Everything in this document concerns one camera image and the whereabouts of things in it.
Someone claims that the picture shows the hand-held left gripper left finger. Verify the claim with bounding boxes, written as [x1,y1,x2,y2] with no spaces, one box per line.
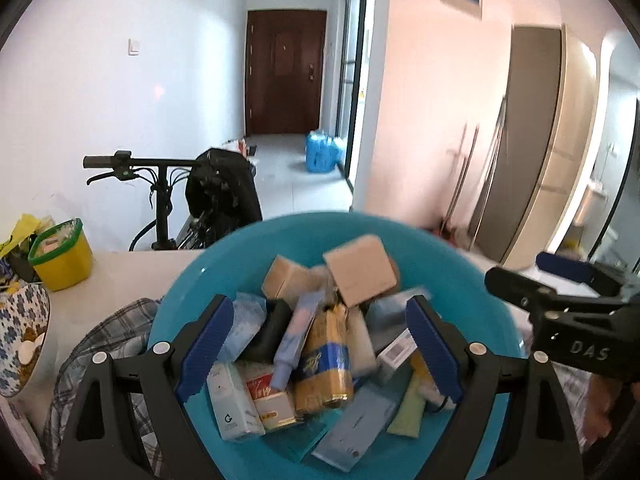
[49,294,236,480]

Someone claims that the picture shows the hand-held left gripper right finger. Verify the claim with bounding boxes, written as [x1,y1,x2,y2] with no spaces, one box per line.
[405,295,585,480]

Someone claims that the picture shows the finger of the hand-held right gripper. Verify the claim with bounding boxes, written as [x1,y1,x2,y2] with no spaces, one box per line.
[484,266,632,324]
[535,252,640,302]

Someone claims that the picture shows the blue plastic basin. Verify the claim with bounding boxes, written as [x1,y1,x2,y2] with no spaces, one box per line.
[147,210,527,480]

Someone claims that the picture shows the blue tube with pink label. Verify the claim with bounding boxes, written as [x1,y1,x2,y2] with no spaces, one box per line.
[271,289,327,394]

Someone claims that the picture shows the large white box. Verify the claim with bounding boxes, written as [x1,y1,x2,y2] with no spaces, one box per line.
[323,234,399,309]

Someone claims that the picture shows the person's right hand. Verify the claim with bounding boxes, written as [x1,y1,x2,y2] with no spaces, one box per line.
[582,375,628,442]

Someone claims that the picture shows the white and blue box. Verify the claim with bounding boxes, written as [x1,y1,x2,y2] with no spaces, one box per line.
[374,329,417,382]

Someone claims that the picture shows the white box with round logo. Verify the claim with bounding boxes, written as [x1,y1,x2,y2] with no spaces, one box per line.
[206,360,266,442]

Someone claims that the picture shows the light green tube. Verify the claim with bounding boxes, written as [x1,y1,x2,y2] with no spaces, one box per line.
[386,374,427,437]

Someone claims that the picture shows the black box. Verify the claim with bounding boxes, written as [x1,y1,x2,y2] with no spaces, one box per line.
[239,299,294,364]

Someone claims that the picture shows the white washbasin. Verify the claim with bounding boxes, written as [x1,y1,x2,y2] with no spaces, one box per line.
[582,180,607,226]

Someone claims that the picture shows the red and white box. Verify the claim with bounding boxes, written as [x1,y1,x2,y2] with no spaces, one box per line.
[244,372,302,432]

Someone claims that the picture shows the bathroom glass door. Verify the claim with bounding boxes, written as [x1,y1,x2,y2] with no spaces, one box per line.
[586,95,640,266]

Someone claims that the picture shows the blue plaid cloth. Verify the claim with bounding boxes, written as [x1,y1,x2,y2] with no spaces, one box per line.
[42,297,167,480]

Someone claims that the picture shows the gold and blue box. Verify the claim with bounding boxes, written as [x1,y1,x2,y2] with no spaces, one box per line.
[294,304,355,415]

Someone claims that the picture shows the beige refrigerator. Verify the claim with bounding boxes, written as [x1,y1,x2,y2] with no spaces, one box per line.
[467,24,600,271]

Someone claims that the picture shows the white poles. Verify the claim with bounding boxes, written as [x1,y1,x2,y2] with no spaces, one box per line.
[470,95,507,246]

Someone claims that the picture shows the black bicycle bag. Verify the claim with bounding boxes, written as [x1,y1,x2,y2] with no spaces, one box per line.
[184,148,264,233]

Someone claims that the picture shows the yellow bucket with green rim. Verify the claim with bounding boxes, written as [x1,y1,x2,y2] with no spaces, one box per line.
[27,218,95,292]

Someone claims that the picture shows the black bicycle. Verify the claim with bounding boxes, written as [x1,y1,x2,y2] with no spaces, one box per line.
[82,150,211,252]

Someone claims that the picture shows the blue floral bowl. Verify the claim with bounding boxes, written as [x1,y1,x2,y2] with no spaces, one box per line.
[0,283,52,398]

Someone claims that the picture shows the pink and white packet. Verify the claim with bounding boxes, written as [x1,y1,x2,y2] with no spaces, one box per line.
[0,397,46,473]

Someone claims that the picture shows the white bag by door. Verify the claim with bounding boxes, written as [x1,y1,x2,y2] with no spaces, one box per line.
[225,137,258,161]

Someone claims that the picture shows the yellow plastic bag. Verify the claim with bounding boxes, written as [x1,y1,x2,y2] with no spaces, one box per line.
[0,214,56,281]

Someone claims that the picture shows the blue plastic bag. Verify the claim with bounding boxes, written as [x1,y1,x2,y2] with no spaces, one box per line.
[305,130,346,174]

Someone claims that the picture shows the black framed glass door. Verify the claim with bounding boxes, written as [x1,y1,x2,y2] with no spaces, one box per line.
[336,0,377,191]

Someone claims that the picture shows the dark wooden door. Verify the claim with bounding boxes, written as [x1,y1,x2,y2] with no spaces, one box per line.
[245,9,328,136]

